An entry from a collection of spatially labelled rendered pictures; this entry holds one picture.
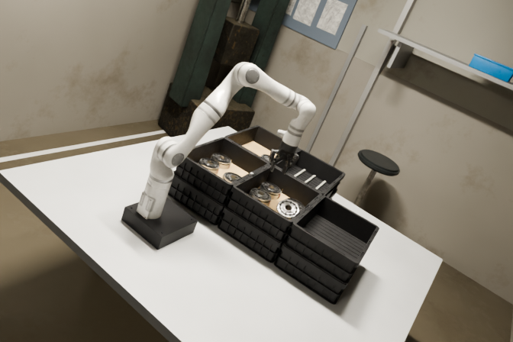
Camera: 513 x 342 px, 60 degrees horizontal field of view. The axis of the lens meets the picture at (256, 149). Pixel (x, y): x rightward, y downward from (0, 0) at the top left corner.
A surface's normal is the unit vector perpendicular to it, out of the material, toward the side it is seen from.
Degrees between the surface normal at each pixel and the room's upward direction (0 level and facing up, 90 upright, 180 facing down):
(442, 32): 90
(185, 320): 0
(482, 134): 90
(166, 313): 0
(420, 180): 90
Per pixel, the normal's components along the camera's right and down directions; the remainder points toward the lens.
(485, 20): -0.52, 0.15
